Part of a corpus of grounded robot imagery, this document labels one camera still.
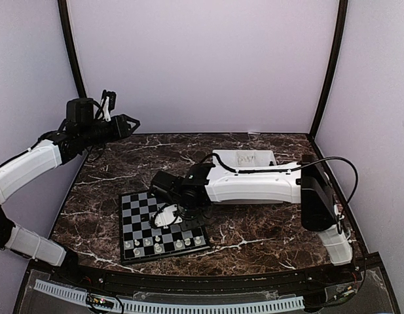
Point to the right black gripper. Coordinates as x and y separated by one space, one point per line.
197 222

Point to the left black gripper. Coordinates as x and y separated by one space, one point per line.
122 127

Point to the white king chess piece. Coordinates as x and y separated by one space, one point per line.
179 244

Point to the black grey chessboard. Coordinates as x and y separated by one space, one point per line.
135 212

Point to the white plastic compartment tray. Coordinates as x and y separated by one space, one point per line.
264 158

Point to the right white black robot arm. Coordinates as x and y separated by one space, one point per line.
243 177

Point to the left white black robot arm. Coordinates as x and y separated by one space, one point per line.
88 123

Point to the pile of white chess pieces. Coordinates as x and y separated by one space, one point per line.
246 161

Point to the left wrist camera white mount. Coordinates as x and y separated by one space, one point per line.
107 104

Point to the white slotted cable duct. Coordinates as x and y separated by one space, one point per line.
146 302

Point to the left black frame post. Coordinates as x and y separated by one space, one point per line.
70 47

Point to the black frame post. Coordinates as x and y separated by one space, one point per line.
331 67
70 47

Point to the black front rail base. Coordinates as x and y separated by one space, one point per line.
363 288

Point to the right black frame post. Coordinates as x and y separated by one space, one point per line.
331 67

